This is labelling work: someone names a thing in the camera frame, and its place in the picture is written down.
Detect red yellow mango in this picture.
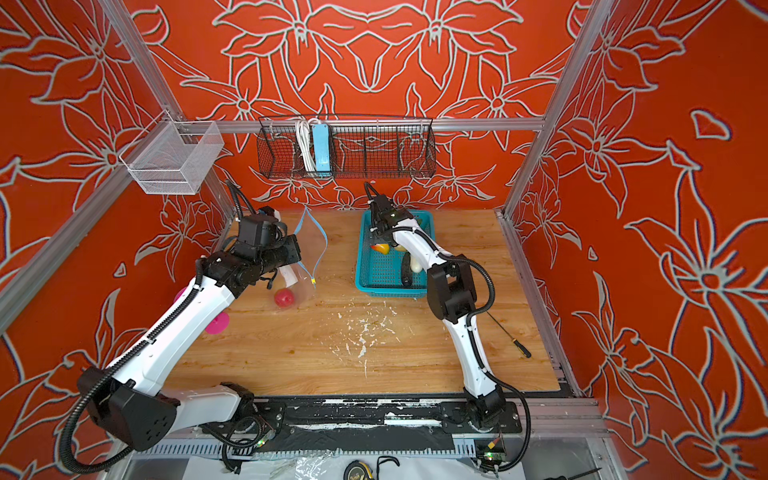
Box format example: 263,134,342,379
370,243,391,255

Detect yellow black tape measure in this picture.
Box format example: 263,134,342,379
342,460,374,480

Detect dark red apple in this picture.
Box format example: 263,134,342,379
273,288,296,309

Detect white coiled cable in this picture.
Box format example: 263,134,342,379
294,118,317,174

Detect dark eggplant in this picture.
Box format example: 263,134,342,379
400,253,414,289

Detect light blue power strip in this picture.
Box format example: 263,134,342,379
312,123,331,177

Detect clear mesh wall bin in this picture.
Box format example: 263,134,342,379
120,121,224,195

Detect pink plastic goblet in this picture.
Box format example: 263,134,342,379
166,284,235,340

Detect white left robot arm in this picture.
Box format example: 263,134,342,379
58,207,301,474

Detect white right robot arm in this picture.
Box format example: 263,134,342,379
364,182,531,433

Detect black screwdriver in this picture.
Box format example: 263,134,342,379
487,312,532,359

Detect black wire wall basket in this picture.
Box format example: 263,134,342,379
256,114,437,179

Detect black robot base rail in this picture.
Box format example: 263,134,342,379
202,392,523,460

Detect clear zip top bag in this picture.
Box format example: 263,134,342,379
272,207,329,310

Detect teal plastic basket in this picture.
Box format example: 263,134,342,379
355,211,427,299

